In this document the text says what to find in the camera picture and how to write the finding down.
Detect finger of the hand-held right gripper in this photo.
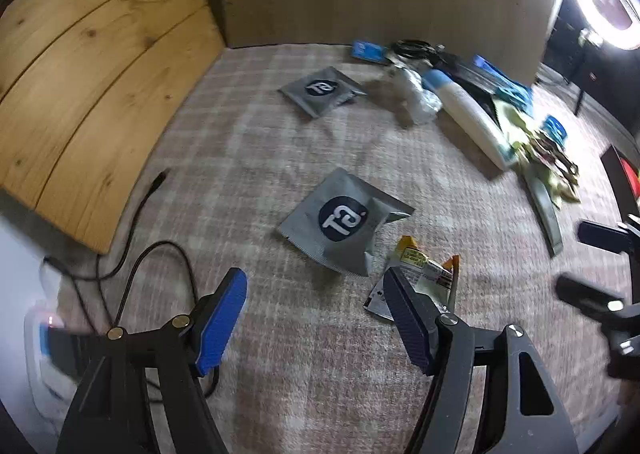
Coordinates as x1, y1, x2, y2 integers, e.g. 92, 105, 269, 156
555, 273, 628, 322
577, 217, 640, 255

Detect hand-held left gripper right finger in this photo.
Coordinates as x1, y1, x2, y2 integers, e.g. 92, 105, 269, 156
382, 267, 581, 454

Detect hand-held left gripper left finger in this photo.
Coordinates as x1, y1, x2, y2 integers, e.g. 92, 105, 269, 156
55, 267, 248, 454

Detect yellow white snack wrapper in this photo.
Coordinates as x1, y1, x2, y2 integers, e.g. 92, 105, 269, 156
364, 235, 461, 322

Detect black container box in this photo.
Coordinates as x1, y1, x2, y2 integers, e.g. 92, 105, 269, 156
600, 144, 640, 220

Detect metal pliers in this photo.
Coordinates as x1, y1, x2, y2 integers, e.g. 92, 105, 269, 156
530, 131, 581, 185

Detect blue plastic clip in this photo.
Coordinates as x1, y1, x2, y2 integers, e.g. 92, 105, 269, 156
542, 115, 568, 142

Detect grey foil packet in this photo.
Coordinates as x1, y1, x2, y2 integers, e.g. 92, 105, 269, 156
278, 67, 367, 119
277, 167, 416, 277

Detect green cloth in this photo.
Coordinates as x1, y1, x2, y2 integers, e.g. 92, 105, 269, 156
492, 99, 581, 205

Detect white tube blue cap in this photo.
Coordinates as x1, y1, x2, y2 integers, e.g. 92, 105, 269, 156
422, 69, 518, 170

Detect black pouch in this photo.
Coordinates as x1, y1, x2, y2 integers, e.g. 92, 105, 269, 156
435, 52, 506, 110

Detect grey flat bar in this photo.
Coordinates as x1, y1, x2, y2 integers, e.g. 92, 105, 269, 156
522, 167, 565, 257

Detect black table leg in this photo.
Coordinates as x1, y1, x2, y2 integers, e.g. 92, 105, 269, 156
550, 19, 608, 116

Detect large blue plastic packet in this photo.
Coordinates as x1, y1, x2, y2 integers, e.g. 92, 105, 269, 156
472, 54, 533, 110

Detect white power strip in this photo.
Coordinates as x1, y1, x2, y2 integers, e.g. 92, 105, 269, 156
22, 301, 96, 420

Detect crumpled clear plastic bag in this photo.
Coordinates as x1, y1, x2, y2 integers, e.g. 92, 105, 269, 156
387, 65, 443, 125

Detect wooden plank panel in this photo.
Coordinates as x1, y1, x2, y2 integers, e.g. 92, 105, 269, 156
0, 0, 226, 255

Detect small blue packet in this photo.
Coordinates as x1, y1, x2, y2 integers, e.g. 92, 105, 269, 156
350, 39, 386, 62

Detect looped black cable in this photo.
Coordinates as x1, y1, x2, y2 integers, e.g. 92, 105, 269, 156
107, 241, 221, 402

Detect black cable with plug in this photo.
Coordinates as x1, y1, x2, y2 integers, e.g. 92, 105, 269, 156
42, 169, 171, 282

